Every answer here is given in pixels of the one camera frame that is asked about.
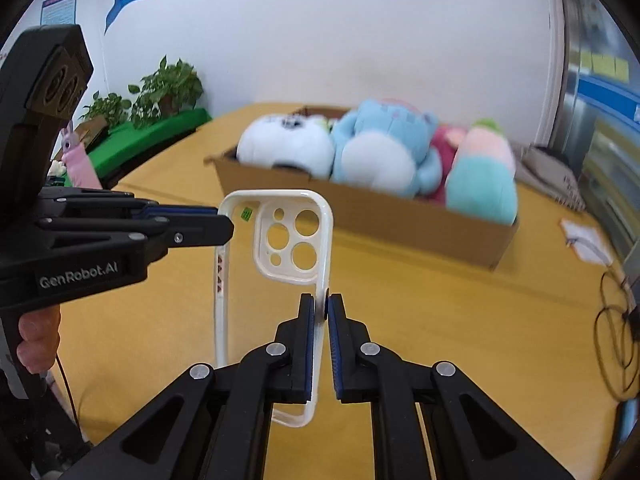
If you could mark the blue plush bear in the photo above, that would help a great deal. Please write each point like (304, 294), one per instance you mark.
(375, 160)

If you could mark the glass door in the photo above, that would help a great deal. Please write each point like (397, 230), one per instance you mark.
(600, 160)

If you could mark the person's left hand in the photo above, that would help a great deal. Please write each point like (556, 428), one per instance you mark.
(40, 340)

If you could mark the white phone case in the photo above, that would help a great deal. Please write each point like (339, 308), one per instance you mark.
(260, 245)

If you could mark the white panda plush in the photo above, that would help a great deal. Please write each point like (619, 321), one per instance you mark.
(280, 145)

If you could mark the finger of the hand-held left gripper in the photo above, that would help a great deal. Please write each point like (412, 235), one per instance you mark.
(190, 211)
(200, 232)

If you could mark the small potted plant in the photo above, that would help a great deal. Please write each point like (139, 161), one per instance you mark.
(105, 107)

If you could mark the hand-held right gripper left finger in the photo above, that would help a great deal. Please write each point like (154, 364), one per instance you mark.
(311, 350)

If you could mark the grey cardboard piece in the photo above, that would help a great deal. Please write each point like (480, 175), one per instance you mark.
(550, 172)

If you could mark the brown cardboard box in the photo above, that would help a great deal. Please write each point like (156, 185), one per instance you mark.
(400, 225)

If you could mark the green cloth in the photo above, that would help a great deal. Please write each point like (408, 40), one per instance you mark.
(150, 137)

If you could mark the blue framed wall poster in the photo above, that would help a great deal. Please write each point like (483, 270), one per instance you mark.
(60, 7)

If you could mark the large potted plant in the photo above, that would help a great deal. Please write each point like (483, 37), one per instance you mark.
(170, 87)

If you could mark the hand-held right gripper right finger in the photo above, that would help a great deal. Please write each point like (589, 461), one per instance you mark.
(334, 350)

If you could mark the small cardboard box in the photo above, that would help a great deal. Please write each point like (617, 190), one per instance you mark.
(92, 130)

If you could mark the pink plush bear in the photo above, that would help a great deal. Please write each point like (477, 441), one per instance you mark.
(442, 160)

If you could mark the pastel striped plush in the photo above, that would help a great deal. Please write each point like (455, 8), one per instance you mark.
(480, 185)

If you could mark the yellow sticky note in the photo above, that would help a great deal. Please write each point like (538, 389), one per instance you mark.
(604, 65)
(621, 69)
(587, 60)

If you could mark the white paper tag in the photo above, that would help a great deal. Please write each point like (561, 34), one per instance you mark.
(585, 240)

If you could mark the pink rabbit toy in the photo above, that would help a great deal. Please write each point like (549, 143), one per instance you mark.
(77, 165)

